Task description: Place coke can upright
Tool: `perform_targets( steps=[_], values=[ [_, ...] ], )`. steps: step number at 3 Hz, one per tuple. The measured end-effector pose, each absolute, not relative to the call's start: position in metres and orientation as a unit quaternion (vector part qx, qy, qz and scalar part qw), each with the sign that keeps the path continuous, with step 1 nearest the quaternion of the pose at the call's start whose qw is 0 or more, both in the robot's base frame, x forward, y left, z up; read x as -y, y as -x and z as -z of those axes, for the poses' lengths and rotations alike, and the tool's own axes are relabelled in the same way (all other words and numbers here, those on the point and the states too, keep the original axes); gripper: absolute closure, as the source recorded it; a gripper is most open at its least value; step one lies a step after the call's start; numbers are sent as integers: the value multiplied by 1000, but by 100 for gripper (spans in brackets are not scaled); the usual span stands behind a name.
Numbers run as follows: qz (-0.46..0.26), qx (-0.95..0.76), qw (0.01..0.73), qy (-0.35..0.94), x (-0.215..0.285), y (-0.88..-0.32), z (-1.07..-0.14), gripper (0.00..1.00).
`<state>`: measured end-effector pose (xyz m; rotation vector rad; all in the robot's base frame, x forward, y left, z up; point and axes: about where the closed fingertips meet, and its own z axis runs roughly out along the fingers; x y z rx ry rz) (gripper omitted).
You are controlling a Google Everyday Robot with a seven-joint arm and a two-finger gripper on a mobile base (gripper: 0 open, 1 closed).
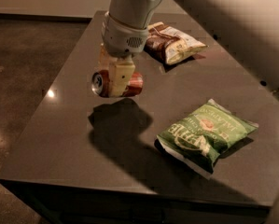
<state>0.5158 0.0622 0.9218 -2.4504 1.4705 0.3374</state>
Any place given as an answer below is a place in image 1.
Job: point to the green jalapeno chip bag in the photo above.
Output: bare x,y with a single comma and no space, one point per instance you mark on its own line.
199,139

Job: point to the brown and white chip bag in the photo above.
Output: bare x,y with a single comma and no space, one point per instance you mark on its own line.
169,45

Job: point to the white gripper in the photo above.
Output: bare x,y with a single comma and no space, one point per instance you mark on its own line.
121,39

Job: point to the red coke can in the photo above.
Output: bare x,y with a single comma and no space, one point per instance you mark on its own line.
120,86

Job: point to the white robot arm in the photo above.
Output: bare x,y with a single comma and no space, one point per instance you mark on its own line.
247,29

